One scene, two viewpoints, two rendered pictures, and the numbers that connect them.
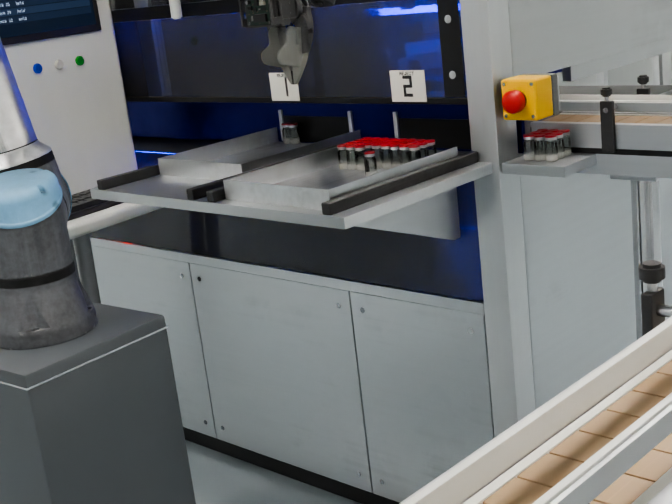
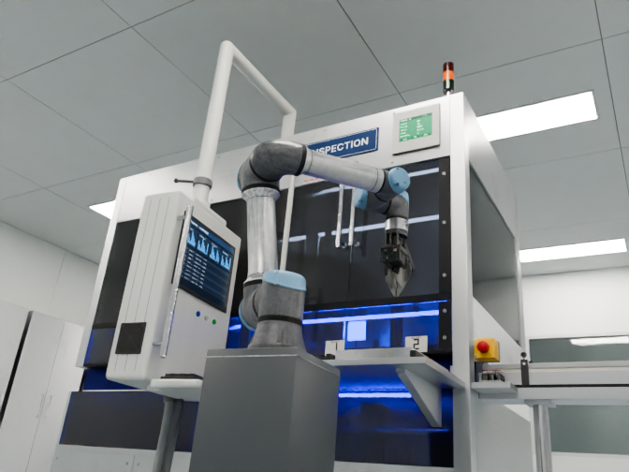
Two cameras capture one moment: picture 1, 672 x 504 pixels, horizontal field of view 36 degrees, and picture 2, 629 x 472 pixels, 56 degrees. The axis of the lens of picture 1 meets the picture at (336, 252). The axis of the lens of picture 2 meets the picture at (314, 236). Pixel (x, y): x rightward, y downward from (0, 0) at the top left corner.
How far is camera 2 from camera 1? 1.04 m
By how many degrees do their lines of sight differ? 41
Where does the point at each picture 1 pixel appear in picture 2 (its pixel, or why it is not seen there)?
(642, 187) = (541, 409)
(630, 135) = (537, 376)
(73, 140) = (199, 361)
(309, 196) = (397, 352)
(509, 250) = (472, 434)
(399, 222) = (424, 395)
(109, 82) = (221, 341)
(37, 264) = (294, 311)
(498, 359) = not seen: outside the picture
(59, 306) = (299, 337)
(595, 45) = not seen: hidden behind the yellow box
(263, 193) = (364, 354)
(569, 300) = not seen: outside the picture
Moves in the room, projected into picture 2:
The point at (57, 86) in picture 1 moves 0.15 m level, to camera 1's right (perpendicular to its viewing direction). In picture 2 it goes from (201, 328) to (238, 333)
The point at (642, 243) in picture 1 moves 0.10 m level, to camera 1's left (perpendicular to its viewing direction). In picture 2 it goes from (542, 441) to (516, 438)
